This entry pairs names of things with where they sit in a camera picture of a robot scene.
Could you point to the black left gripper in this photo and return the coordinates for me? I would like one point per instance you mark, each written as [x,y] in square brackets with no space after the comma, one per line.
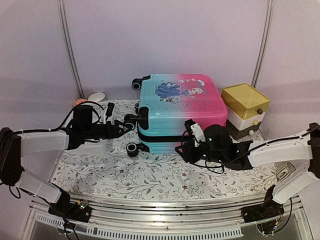
[116,129]

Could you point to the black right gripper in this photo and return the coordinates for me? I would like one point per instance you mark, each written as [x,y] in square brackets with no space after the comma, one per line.
[189,156]

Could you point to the pink and teal kids suitcase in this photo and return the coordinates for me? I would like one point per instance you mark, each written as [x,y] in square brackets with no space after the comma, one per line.
[166,101]

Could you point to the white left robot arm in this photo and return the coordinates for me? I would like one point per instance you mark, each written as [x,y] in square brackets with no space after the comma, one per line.
[68,136]

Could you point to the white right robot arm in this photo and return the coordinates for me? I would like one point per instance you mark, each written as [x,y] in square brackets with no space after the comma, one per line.
[214,145]

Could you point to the white perforated plastic basket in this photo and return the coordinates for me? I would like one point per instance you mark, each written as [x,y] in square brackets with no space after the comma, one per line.
[83,128]

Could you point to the white ceramic bowl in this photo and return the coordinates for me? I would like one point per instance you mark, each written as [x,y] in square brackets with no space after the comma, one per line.
[97,97]

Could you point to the floral patterned table mat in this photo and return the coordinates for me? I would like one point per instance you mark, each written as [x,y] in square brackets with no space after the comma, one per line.
[104,170]

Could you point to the orange patterned small dish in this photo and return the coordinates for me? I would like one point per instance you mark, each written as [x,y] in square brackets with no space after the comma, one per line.
[79,101]

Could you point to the yellow top drawer box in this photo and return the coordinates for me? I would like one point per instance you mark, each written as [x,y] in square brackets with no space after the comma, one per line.
[246,109]

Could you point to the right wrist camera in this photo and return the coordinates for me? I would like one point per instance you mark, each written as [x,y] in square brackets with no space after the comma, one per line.
[196,132]

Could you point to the aluminium front rail frame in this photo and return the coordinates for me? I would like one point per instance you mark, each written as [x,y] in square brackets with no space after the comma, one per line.
[135,219]

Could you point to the right wall aluminium post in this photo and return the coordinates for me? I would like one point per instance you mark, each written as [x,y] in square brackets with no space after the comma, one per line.
[264,42]

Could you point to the wall aluminium post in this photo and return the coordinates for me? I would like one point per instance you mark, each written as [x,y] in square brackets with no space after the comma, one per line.
[264,42]
[62,12]

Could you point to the left wall aluminium post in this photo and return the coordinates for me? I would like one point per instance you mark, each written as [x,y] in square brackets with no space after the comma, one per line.
[62,12]

